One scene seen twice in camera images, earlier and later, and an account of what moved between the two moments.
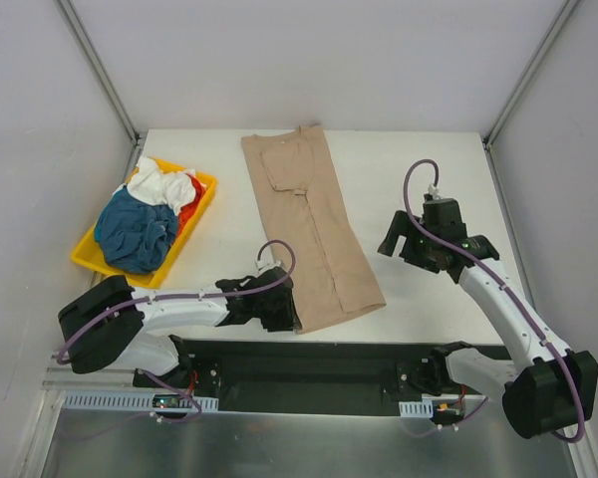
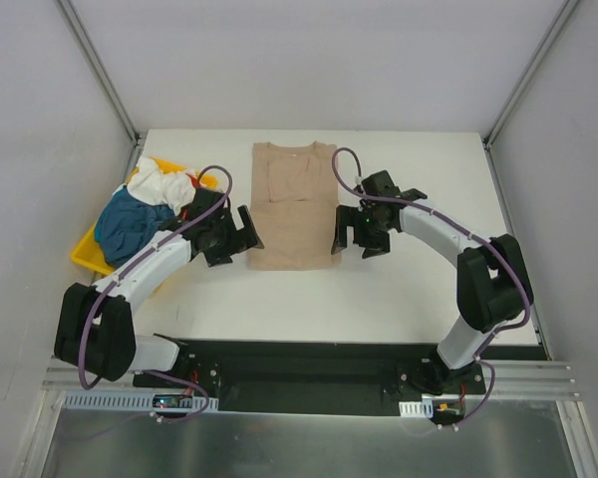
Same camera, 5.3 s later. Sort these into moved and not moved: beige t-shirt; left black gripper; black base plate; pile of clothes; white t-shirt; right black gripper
Moved: beige t-shirt; left black gripper; right black gripper
Not moved: pile of clothes; white t-shirt; black base plate
